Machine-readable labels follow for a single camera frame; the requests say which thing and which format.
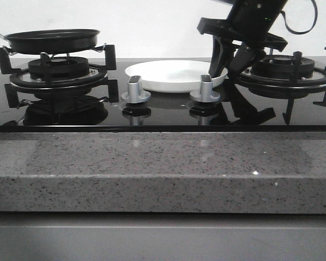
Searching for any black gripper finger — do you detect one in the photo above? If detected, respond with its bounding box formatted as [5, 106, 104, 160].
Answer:
[228, 45, 266, 79]
[209, 37, 235, 77]

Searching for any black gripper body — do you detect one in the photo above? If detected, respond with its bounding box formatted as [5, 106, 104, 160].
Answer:
[197, 1, 287, 52]

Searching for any white round plate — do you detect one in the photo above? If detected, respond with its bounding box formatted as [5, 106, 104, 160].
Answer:
[124, 60, 229, 94]

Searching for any black frying pan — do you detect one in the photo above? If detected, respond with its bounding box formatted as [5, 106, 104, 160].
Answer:
[0, 29, 100, 54]

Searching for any right black pan support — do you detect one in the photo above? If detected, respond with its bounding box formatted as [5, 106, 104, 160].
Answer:
[222, 45, 326, 125]

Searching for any right black gas burner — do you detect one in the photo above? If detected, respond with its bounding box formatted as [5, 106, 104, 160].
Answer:
[250, 55, 315, 79]

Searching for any black gas burner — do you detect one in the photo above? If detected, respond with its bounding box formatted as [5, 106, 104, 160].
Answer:
[28, 57, 89, 80]
[250, 55, 315, 79]

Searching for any right silver stove knob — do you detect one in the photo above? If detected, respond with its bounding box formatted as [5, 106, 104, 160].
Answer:
[190, 74, 221, 103]

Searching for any silver stove knob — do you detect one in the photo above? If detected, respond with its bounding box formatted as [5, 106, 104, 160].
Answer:
[190, 74, 221, 103]
[121, 76, 151, 104]

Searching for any left silver stove knob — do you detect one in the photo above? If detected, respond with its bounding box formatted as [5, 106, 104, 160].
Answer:
[121, 76, 151, 104]

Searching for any black glass cooktop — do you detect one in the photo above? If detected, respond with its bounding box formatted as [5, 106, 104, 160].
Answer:
[0, 71, 326, 133]

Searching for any left black gas burner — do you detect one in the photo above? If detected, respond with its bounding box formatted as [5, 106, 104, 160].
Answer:
[28, 57, 89, 80]

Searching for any grey cabinet front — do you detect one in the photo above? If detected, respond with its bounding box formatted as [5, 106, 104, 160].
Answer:
[0, 213, 326, 260]

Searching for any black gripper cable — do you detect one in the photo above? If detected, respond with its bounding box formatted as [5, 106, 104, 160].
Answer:
[279, 0, 318, 35]

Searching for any silver wire pan rack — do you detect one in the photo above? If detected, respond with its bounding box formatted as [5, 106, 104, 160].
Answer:
[0, 41, 106, 57]

